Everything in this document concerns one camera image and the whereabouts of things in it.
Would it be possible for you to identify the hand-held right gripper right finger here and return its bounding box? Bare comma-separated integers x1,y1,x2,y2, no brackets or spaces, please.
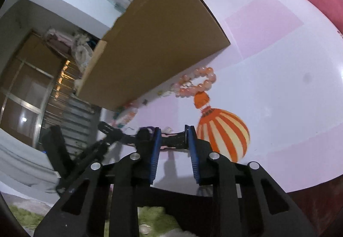
185,125,318,237

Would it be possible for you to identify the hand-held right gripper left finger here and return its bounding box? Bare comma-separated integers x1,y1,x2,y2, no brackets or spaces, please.
33,127,162,237

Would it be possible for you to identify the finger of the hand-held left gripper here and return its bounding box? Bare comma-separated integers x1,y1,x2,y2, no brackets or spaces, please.
97,121,126,139
120,127,188,152

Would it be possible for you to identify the pink bead bracelet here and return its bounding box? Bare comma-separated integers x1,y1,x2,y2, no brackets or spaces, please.
172,66,217,99

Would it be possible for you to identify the brown cardboard box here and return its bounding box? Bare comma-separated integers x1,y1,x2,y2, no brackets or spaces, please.
76,0,231,112

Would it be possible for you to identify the grey cloth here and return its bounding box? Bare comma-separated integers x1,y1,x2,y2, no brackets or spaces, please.
0,128,63,205

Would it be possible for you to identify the metal window grille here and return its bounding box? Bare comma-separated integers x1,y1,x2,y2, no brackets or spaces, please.
40,59,101,154

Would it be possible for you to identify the metal framed window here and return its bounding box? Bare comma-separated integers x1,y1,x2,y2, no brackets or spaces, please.
0,28,67,148

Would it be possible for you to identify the green shaggy rug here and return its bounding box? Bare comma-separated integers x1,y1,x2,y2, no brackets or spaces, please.
7,197,188,237

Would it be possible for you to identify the pile of clothes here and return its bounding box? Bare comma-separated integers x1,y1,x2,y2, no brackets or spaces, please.
44,27,97,77

